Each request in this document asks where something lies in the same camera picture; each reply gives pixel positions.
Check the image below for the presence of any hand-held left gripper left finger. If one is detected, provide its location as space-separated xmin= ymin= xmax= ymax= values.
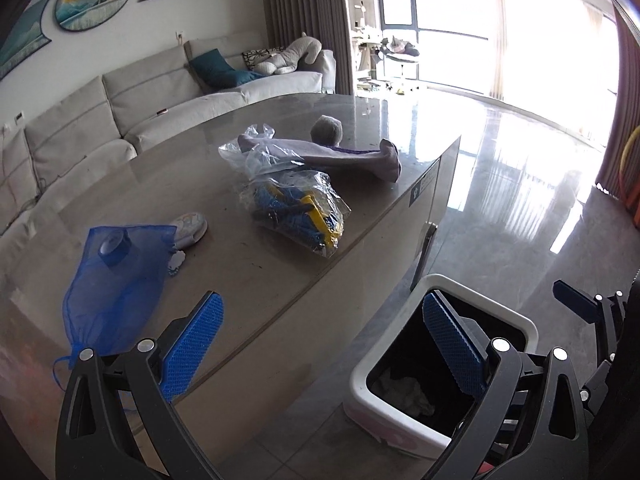
xmin=56 ymin=291 xmax=225 ymax=480

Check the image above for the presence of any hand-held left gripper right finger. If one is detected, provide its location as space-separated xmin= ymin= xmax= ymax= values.
xmin=422 ymin=291 xmax=591 ymax=480

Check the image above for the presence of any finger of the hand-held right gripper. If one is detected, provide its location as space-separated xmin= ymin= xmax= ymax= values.
xmin=552 ymin=280 xmax=627 ymax=361
xmin=580 ymin=359 xmax=627 ymax=417

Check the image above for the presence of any blue mesh bag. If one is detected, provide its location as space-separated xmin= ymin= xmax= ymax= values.
xmin=52 ymin=225 xmax=178 ymax=392

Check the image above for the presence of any white trash bin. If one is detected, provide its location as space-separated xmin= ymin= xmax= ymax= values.
xmin=342 ymin=274 xmax=539 ymax=461

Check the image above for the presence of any small pastel child's shoe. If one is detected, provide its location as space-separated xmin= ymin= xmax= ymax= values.
xmin=167 ymin=211 xmax=208 ymax=251

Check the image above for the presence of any clear bag of blue-yellow toys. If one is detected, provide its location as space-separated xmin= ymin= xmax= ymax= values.
xmin=239 ymin=170 xmax=352 ymax=260

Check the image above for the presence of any clear plastic bag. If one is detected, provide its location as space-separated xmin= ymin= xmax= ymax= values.
xmin=218 ymin=125 xmax=307 ymax=181

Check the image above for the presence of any long grey sock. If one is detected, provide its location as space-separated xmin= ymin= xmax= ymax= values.
xmin=237 ymin=127 xmax=403 ymax=184

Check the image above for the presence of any grey balled sock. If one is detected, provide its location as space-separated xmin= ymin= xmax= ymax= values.
xmin=310 ymin=115 xmax=344 ymax=147

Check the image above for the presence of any crumpled white tissue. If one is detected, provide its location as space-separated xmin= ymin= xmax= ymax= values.
xmin=375 ymin=372 xmax=436 ymax=417

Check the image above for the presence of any small round tape roll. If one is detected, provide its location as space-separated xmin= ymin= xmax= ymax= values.
xmin=97 ymin=235 xmax=133 ymax=267

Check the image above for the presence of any table label sticker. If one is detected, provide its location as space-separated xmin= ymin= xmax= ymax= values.
xmin=409 ymin=160 xmax=441 ymax=206

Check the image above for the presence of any dark curtain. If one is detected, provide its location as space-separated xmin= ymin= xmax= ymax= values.
xmin=595 ymin=5 xmax=640 ymax=201

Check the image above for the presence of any grey fabric sofa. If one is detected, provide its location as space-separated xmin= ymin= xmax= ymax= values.
xmin=0 ymin=35 xmax=337 ymax=241

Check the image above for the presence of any sheer white curtain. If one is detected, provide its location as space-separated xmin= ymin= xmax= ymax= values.
xmin=487 ymin=0 xmax=621 ymax=128

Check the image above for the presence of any teal pillow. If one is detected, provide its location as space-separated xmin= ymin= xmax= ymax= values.
xmin=188 ymin=49 xmax=266 ymax=89

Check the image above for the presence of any small white side table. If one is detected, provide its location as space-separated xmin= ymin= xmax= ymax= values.
xmin=377 ymin=35 xmax=424 ymax=94

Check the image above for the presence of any black-white patterned pillow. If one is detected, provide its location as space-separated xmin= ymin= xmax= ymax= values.
xmin=242 ymin=46 xmax=286 ymax=69

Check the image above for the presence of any grey plush toy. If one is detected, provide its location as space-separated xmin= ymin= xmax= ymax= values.
xmin=255 ymin=32 xmax=324 ymax=76

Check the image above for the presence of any white cluttered desk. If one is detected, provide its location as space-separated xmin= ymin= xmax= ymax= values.
xmin=352 ymin=2 xmax=387 ymax=87

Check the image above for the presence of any large window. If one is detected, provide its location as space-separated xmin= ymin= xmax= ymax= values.
xmin=375 ymin=0 xmax=621 ymax=131

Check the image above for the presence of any grey curtain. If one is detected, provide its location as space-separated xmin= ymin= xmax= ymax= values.
xmin=260 ymin=0 xmax=357 ymax=95

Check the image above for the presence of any large curved wall art panel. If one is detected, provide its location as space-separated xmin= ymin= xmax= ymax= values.
xmin=0 ymin=0 xmax=54 ymax=82

